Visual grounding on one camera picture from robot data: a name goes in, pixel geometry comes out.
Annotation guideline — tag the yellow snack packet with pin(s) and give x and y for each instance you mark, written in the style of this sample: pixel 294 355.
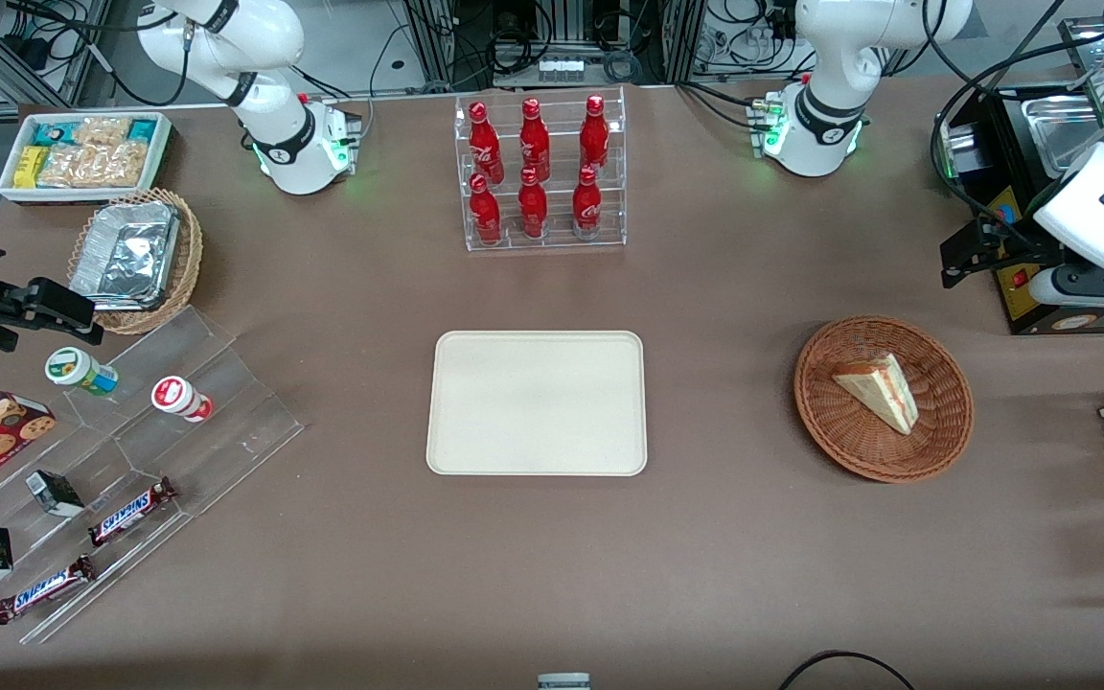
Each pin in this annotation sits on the yellow snack packet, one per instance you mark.
pixel 29 167

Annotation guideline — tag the Snickers chocolate bar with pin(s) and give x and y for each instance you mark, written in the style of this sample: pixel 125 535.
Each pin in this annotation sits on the Snickers chocolate bar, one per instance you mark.
pixel 44 590
pixel 130 513

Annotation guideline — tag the light wicker basket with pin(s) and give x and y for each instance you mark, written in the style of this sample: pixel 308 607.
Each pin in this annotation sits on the light wicker basket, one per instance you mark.
pixel 190 249

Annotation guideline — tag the white rectangular snack bin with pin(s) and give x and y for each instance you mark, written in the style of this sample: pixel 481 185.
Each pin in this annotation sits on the white rectangular snack bin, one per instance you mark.
pixel 161 158

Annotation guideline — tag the red cola bottle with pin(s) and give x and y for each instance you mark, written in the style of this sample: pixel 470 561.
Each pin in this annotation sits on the red cola bottle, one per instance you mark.
pixel 485 216
pixel 534 144
pixel 594 139
pixel 484 144
pixel 587 206
pixel 532 209

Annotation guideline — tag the white power strip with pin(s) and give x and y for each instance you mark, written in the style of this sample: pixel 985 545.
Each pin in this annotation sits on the white power strip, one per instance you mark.
pixel 562 69

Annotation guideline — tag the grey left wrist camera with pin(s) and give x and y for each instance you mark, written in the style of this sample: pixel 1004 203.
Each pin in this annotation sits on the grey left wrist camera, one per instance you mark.
pixel 1089 286

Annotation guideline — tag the clear rice cracker bag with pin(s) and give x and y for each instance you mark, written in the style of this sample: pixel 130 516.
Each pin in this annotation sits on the clear rice cracker bag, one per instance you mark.
pixel 121 165
pixel 68 166
pixel 102 131

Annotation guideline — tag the clear acrylic stepped display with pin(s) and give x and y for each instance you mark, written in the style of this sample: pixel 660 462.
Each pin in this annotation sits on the clear acrylic stepped display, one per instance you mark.
pixel 226 422

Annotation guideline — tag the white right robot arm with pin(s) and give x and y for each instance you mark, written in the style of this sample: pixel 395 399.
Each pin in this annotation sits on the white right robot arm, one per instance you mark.
pixel 274 115

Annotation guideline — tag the black food warmer cabinet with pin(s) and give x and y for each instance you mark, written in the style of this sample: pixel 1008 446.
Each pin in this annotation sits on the black food warmer cabinet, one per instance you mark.
pixel 1041 321

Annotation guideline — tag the clear acrylic bottle rack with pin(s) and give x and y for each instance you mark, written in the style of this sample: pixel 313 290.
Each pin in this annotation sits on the clear acrylic bottle rack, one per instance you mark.
pixel 557 240

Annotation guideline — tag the steel warmer pan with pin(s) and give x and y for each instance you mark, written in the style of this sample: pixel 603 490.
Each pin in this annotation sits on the steel warmer pan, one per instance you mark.
pixel 1065 129

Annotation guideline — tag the teal snack packet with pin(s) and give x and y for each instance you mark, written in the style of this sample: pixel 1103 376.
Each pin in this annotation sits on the teal snack packet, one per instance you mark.
pixel 142 129
pixel 54 132

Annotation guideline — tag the brown wicker basket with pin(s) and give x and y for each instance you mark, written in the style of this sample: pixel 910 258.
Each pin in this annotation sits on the brown wicker basket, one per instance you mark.
pixel 849 431

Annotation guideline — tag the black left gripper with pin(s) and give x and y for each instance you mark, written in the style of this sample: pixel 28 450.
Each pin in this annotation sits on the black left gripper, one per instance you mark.
pixel 1020 240

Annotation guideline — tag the triangular sandwich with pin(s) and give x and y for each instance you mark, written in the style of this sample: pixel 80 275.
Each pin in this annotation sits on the triangular sandwich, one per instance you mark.
pixel 883 388

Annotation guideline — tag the aluminium foil container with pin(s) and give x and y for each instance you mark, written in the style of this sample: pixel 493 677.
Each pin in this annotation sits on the aluminium foil container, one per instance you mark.
pixel 126 254

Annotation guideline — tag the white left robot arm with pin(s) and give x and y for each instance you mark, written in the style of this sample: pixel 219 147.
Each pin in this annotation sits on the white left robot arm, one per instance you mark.
pixel 830 77

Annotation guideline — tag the small grey device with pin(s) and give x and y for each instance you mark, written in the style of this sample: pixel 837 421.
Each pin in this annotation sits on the small grey device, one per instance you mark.
pixel 563 682

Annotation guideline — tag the beige plastic tray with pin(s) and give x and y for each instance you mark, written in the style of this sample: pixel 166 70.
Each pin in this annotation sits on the beige plastic tray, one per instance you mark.
pixel 536 402

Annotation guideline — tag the red label yogurt cup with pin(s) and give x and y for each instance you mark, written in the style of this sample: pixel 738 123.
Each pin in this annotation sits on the red label yogurt cup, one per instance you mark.
pixel 178 398

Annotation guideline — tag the green label yogurt cup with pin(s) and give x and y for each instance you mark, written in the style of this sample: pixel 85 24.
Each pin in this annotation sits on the green label yogurt cup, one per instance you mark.
pixel 78 369

